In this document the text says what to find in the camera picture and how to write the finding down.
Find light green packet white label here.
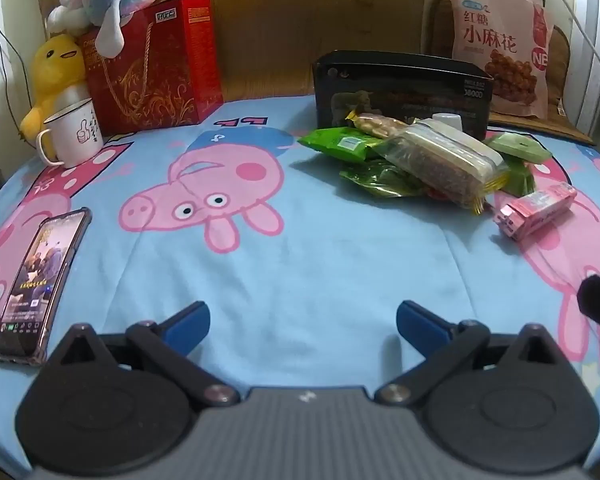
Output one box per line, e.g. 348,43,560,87
485,132,553,163

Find large pink snack bag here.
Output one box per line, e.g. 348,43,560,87
442,0,551,119

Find wooden headboard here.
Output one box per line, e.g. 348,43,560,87
35,0,429,107

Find white enamel mug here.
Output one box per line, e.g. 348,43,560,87
36,97,104,169

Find smartphone in clear case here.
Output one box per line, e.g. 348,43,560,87
0,207,92,365

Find small pink carton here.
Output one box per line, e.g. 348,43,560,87
494,182,579,242

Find cartoon pig printed bedsheet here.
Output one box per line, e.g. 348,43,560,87
0,92,600,480

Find clear peanut packet yellow ends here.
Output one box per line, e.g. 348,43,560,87
345,110,422,140

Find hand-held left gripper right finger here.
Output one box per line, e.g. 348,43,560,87
375,300,576,407

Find red gift box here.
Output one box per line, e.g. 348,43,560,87
77,0,224,133

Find black rectangular tin box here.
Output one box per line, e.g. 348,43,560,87
311,50,495,141

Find yellow duck plush toy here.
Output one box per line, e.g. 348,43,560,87
19,34,92,141

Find brown woven chair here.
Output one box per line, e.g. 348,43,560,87
425,0,599,147

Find black wall cable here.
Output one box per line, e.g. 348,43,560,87
0,0,33,137

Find large clear grain bar packet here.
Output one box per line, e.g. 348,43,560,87
380,120,511,216

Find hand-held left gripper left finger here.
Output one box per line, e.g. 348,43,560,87
45,301,241,407

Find bright green labelled snack packet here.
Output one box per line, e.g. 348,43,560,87
297,126,382,163

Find shiny dark green snack packet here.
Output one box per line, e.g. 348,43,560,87
339,159,431,199

